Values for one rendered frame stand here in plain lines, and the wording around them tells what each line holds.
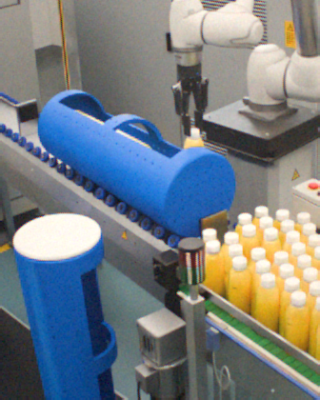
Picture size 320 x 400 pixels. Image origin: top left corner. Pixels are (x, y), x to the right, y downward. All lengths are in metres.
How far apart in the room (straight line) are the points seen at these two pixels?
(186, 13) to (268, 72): 0.72
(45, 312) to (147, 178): 0.53
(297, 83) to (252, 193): 0.51
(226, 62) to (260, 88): 1.48
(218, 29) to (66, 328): 1.02
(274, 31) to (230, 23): 1.90
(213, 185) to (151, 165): 0.20
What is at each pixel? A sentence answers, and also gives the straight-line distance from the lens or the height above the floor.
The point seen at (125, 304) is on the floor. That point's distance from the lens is 3.78.
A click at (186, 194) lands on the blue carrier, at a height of 1.12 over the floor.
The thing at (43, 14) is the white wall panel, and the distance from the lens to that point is 7.99.
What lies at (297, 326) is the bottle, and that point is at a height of 1.00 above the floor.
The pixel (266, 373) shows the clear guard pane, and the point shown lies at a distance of 1.91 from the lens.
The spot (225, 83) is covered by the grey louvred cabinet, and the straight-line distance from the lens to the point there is 4.40.
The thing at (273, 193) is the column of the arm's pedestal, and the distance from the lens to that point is 2.95.
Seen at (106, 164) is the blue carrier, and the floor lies 1.13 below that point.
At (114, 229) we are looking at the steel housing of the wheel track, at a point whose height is 0.88.
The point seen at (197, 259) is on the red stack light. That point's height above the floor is 1.23.
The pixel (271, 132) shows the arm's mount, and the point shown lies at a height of 1.10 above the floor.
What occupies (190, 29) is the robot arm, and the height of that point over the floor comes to 1.62.
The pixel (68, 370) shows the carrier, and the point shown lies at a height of 0.60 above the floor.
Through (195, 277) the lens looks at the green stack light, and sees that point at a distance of 1.79.
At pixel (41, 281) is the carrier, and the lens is 2.26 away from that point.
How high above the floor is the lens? 2.16
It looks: 26 degrees down
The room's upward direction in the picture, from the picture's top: 4 degrees counter-clockwise
